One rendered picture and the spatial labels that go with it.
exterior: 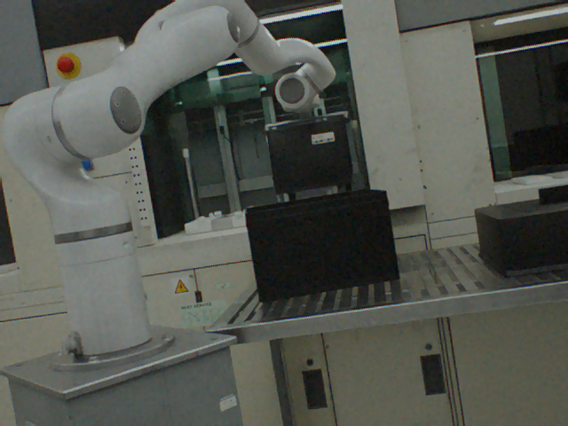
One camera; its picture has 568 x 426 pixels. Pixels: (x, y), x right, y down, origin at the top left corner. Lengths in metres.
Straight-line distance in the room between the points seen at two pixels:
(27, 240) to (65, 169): 0.82
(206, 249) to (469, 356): 0.70
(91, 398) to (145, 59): 0.57
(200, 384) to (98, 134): 0.40
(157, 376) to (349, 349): 0.84
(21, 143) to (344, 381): 1.03
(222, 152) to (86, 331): 1.62
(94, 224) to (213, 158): 1.66
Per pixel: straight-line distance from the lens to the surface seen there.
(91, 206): 1.12
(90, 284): 1.12
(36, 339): 2.02
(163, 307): 1.89
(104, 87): 1.10
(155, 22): 1.50
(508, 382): 1.88
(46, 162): 1.17
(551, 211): 1.30
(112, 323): 1.13
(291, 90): 1.78
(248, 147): 2.71
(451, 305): 1.19
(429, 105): 1.79
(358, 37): 1.75
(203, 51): 1.38
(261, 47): 1.67
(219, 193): 2.72
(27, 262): 2.00
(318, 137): 1.98
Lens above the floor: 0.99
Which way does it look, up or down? 3 degrees down
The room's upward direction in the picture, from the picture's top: 9 degrees counter-clockwise
